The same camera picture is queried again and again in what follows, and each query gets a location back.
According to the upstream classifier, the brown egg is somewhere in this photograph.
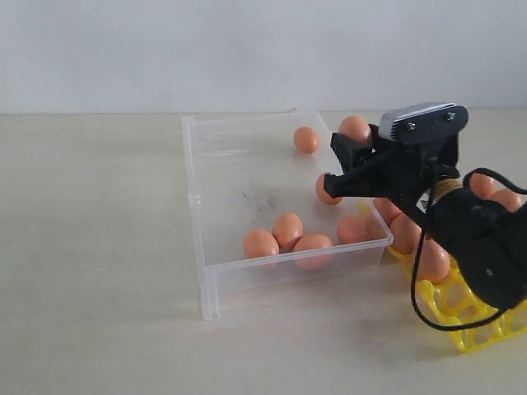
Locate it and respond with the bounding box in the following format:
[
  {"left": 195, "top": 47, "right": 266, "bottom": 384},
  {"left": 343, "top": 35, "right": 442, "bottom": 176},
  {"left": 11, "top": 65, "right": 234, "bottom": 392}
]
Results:
[
  {"left": 490, "top": 188, "right": 523, "bottom": 212},
  {"left": 373, "top": 197, "right": 403, "bottom": 226},
  {"left": 243, "top": 228, "right": 280, "bottom": 258},
  {"left": 338, "top": 115, "right": 371, "bottom": 145},
  {"left": 293, "top": 127, "right": 319, "bottom": 155},
  {"left": 273, "top": 212, "right": 304, "bottom": 251},
  {"left": 417, "top": 239, "right": 450, "bottom": 284},
  {"left": 337, "top": 215, "right": 371, "bottom": 244},
  {"left": 389, "top": 214, "right": 421, "bottom": 254},
  {"left": 315, "top": 174, "right": 343, "bottom": 206},
  {"left": 293, "top": 234, "right": 333, "bottom": 271},
  {"left": 469, "top": 173, "right": 496, "bottom": 200}
]

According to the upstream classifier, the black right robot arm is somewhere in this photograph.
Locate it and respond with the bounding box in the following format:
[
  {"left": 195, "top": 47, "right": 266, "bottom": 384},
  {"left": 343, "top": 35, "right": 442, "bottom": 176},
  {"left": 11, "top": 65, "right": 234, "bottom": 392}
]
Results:
[{"left": 324, "top": 127, "right": 526, "bottom": 309}]

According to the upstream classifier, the black camera cable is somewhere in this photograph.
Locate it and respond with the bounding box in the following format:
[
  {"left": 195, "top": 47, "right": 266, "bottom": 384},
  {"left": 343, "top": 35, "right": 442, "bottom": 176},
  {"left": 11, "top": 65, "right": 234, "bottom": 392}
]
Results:
[{"left": 409, "top": 166, "right": 527, "bottom": 332}]

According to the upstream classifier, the yellow plastic egg tray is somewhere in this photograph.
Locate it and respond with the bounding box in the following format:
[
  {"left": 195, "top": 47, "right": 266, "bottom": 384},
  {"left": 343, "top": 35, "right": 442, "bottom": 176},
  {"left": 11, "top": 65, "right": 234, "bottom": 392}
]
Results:
[{"left": 357, "top": 201, "right": 527, "bottom": 354}]

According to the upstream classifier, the clear plastic box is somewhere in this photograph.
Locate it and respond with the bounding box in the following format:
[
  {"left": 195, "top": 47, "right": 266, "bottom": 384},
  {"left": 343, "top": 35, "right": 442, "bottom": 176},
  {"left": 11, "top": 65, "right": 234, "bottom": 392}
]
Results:
[{"left": 182, "top": 111, "right": 393, "bottom": 319}]

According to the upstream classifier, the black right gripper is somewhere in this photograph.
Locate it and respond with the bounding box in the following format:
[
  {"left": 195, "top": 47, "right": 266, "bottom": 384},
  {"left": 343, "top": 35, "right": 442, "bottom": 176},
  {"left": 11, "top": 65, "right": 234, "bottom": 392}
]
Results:
[{"left": 323, "top": 123, "right": 459, "bottom": 218}]

